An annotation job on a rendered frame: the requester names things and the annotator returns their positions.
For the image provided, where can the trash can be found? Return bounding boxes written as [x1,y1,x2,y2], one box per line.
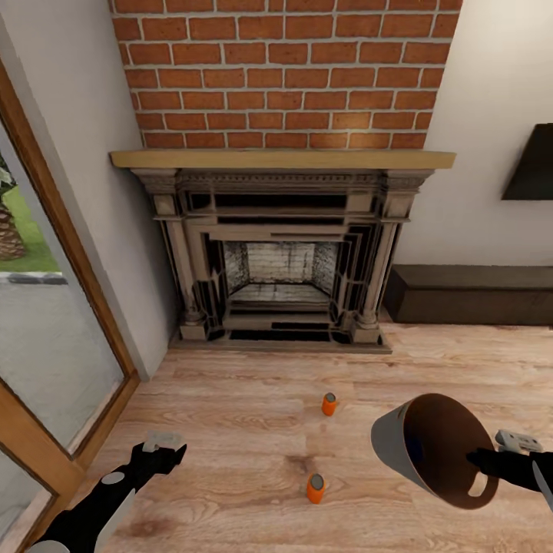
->
[371,392,500,510]

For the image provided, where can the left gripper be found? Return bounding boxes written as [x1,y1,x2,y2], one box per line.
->
[131,444,187,480]

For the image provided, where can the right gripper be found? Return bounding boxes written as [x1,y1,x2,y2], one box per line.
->
[465,448,529,489]

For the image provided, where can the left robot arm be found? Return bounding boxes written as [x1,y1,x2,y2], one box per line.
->
[24,430,187,553]

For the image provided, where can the can of soda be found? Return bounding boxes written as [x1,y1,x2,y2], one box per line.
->
[306,473,325,504]
[404,434,425,463]
[322,392,337,416]

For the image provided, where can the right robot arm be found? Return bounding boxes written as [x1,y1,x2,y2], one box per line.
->
[465,429,553,512]

